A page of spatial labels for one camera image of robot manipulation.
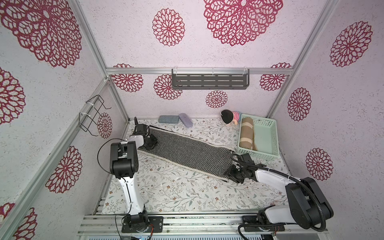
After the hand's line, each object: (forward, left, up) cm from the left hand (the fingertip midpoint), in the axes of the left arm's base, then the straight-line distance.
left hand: (159, 141), depth 106 cm
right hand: (-24, -43, +1) cm, 49 cm away
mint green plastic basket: (+5, -78, -3) cm, 78 cm away
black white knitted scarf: (-11, -25, 0) cm, 27 cm away
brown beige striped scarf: (-1, -61, +4) cm, 61 cm away
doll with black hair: (+21, -52, +3) cm, 56 cm away
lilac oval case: (+20, -19, +1) cm, 27 cm away
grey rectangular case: (+20, -5, +2) cm, 21 cm away
